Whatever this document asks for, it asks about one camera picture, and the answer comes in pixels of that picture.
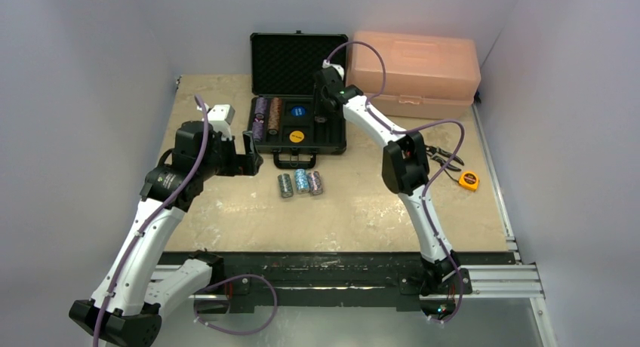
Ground brown chip stack upright-facing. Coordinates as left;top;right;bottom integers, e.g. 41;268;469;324
269;97;283;124

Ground grey green chip stack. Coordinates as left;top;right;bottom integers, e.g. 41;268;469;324
277;173;294;198

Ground light blue chip stack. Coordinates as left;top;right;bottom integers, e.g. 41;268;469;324
294;169;310;194

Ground pink blue chip stack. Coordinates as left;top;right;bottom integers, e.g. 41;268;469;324
306;170;324;195

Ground brown chip stack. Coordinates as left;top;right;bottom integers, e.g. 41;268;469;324
267;118;280;136

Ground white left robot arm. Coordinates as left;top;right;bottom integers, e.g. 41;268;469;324
69;121;263;346

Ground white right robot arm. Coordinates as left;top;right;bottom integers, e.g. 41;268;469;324
313;66;460;295

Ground black poker set case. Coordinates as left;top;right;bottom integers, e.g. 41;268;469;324
247;32;349;169

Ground purple chip stack lower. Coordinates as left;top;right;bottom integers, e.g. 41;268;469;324
251;119;265;143

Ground purple chip stack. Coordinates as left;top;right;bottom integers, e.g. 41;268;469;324
254;97;269;120
251;119;265;143

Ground purple chip stack upper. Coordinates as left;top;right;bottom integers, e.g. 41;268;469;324
254;97;269;120

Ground yellow big blind button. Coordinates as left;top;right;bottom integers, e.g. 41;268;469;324
289;130;306;143

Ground translucent pink storage box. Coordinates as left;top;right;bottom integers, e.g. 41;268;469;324
346;31;482;119

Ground yellow tape measure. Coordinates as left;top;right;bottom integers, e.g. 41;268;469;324
458;171;479;192

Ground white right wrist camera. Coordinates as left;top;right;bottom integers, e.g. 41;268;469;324
322;59;345;80

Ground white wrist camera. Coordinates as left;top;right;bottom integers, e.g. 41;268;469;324
205;103;235;140
322;59;345;80

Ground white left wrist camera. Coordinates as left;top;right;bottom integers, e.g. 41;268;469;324
205;103;235;140

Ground black handled pliers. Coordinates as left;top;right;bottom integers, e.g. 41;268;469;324
425;145;465;172

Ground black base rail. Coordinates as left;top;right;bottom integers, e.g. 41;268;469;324
190;252;543;316

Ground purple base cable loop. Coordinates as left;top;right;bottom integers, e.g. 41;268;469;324
193;275;279;337

